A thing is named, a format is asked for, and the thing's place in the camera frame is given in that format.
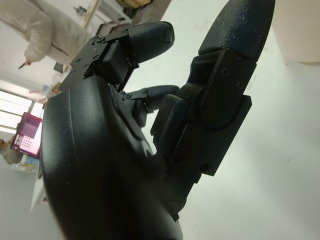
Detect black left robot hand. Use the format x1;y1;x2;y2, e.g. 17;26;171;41
39;0;277;240

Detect person in dark clothes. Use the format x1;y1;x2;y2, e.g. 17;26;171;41
0;0;94;70

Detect cream two-slot toaster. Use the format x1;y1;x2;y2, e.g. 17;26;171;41
271;0;320;63

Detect pink-lit computer monitor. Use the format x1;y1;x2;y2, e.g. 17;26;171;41
11;111;44;160

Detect bright window panes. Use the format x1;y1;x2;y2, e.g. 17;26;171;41
0;89;46;131

